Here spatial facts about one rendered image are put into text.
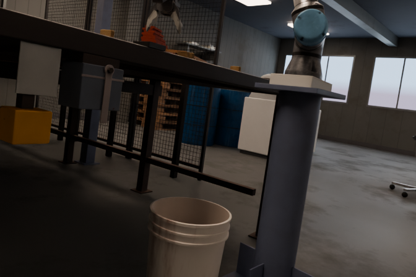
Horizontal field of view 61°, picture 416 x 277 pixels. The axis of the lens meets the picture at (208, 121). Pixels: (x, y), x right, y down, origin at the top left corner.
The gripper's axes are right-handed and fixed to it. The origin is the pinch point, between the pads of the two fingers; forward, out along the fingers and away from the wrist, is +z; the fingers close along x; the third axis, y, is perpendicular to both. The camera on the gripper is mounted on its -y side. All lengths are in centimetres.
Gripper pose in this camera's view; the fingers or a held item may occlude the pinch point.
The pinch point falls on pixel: (162, 33)
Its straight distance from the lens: 149.7
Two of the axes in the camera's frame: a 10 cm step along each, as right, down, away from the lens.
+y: 2.7, -0.4, 9.6
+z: -1.3, 9.9, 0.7
